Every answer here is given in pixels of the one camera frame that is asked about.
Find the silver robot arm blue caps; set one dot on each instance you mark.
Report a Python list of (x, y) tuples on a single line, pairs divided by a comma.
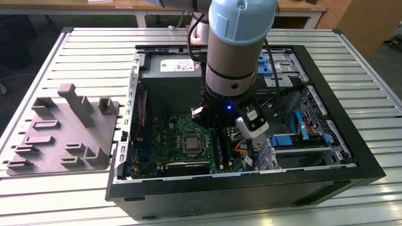
[(235, 58)]

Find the black CPU socket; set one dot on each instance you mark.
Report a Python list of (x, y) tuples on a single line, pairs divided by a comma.
[(192, 134)]

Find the silver CPU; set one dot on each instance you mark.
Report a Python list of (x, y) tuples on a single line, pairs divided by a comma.
[(192, 143)]

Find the grey power supply unit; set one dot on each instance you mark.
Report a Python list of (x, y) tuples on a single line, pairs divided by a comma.
[(169, 94)]

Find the green motherboard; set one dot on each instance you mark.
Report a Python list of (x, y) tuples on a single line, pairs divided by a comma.
[(163, 131)]

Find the blue drive latch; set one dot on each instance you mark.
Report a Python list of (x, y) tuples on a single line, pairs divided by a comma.
[(264, 69)]

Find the hard disk in blue carrier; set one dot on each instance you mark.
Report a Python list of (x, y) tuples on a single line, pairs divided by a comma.
[(283, 141)]

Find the silver drive cage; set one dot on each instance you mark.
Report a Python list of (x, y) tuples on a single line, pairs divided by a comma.
[(282, 82)]

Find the black graphics card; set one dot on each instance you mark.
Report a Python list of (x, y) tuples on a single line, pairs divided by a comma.
[(188, 166)]

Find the black open PC case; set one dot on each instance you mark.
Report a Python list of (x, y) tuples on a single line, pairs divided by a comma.
[(219, 200)]

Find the silver disk bay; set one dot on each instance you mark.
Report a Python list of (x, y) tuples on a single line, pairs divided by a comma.
[(330, 154)]

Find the grey parts rack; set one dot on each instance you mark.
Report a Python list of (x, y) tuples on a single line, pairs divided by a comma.
[(62, 134)]

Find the wooden cabinet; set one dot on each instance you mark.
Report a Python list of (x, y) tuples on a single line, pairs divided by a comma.
[(360, 23)]

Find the white paper box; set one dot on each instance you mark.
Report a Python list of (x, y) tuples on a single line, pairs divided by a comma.
[(100, 1)]

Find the black chair base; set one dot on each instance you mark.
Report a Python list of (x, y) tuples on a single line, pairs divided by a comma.
[(394, 42)]

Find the wooden desk white legs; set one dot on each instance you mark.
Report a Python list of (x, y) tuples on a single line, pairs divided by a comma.
[(77, 6)]

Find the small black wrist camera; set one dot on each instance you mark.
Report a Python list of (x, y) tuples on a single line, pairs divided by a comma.
[(196, 114)]

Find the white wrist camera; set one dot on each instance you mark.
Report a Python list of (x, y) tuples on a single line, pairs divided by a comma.
[(251, 131)]

